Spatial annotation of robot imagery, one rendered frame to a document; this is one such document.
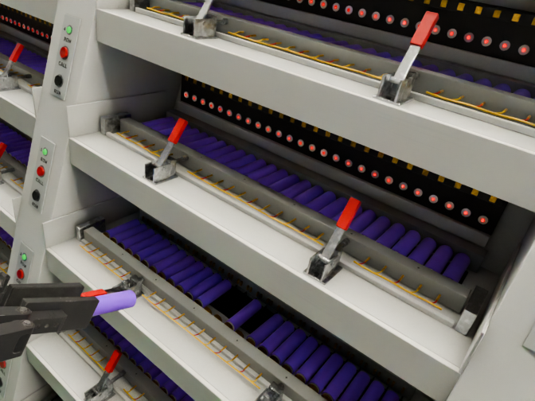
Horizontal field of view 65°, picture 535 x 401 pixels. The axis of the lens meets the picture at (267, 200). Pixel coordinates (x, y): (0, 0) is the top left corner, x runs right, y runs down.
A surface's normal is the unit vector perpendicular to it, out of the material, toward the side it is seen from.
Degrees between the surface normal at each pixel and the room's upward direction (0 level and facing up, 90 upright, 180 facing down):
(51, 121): 90
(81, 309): 90
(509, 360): 90
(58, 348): 17
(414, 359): 107
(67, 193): 90
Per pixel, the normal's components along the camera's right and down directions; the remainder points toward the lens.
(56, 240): 0.78, 0.41
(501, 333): -0.53, 0.05
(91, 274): 0.15, -0.86
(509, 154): -0.60, 0.31
